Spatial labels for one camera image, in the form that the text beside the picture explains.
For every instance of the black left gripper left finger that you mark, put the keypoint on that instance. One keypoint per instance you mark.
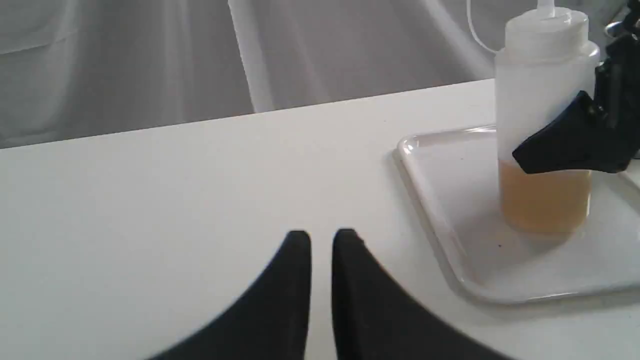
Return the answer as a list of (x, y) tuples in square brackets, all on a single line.
[(269, 321)]

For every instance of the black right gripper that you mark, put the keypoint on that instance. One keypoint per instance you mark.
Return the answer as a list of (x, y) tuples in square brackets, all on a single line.
[(584, 136)]

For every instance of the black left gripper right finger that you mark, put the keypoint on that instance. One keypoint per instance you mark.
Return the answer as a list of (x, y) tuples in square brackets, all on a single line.
[(375, 319)]

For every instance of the translucent squeeze bottle amber liquid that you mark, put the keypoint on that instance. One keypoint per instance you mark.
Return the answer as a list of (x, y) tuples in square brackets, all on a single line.
[(546, 61)]

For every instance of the clear plastic rectangular tray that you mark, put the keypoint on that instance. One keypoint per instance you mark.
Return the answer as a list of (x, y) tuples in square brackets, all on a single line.
[(454, 175)]

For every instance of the grey fabric backdrop curtain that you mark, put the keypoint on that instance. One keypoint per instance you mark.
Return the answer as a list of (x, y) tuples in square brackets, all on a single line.
[(78, 68)]

